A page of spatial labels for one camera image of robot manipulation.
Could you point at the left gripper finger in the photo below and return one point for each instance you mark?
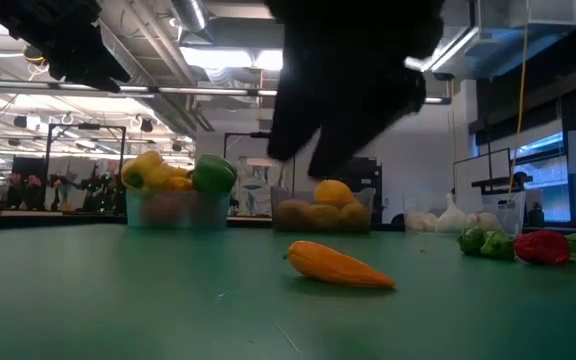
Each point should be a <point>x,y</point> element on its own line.
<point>115,70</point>
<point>95,84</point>

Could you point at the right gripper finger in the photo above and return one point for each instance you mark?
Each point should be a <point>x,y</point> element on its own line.
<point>340,150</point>
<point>293,130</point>

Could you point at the orange fruit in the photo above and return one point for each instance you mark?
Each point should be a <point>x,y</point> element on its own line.
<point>333,194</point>

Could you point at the green bell pepper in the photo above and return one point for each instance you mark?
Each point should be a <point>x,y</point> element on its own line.
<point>213,174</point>

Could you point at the yellow bell pepper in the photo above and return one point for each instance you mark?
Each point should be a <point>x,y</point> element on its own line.
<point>140,170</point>
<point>175,180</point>

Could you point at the white garlic bulb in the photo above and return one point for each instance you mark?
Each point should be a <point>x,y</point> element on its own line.
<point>419,221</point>
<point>453,217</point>
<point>488,221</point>

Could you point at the long orange chili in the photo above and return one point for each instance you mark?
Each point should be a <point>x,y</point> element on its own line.
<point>335,265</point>

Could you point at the red bell pepper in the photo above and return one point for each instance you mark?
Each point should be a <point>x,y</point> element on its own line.
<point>160,212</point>

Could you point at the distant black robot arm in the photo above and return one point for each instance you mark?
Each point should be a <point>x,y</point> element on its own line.
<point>98,192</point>

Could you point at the black equipment case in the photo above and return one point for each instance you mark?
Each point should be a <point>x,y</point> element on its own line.
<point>368,172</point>

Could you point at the grey translucent plastic bin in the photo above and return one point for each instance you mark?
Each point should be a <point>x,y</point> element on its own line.
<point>278,195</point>

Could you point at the long ceiling light bar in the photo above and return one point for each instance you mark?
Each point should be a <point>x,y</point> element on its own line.
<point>193,91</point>

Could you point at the black monitor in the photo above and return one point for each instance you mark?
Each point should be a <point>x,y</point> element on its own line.
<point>28,165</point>

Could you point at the teal translucent plastic bin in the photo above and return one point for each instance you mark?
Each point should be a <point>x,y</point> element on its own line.
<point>203,212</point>

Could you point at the whiteboard on black stand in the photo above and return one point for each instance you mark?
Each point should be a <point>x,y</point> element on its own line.
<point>483,170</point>

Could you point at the black shelf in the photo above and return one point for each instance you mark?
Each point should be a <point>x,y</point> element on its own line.
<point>498,182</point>

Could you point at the green table mat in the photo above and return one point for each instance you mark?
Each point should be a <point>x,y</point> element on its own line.
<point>288,325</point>

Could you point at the clear plastic bin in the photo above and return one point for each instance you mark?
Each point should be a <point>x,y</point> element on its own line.
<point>513,212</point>

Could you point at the large window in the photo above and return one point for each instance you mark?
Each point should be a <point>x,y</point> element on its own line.
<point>548,175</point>

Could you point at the small red pepper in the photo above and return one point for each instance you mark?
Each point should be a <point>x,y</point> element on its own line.
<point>542,247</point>

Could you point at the black gantry frame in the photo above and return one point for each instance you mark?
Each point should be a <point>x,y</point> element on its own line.
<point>88,126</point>
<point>233,135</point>

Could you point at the colourful wall poster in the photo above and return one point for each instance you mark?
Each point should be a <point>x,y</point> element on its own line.
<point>255,185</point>

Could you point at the silver round air duct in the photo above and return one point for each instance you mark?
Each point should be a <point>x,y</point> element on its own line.
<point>188,15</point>

